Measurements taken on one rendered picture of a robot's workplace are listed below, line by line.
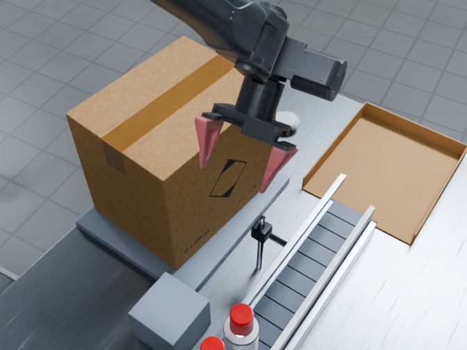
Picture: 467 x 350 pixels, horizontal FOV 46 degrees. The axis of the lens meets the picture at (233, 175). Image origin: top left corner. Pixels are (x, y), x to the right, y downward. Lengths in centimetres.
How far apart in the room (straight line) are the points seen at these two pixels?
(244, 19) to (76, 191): 181
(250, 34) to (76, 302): 66
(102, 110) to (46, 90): 189
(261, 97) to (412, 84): 218
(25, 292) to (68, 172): 135
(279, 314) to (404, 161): 51
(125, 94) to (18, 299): 44
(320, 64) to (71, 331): 66
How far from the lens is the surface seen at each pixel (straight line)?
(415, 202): 126
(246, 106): 75
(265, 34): 68
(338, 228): 112
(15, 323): 113
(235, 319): 77
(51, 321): 110
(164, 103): 99
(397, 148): 136
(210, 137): 82
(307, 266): 106
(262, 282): 94
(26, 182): 247
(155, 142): 92
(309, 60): 72
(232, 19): 63
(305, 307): 98
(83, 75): 292
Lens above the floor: 178
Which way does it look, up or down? 49 degrees down
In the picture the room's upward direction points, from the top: straight up
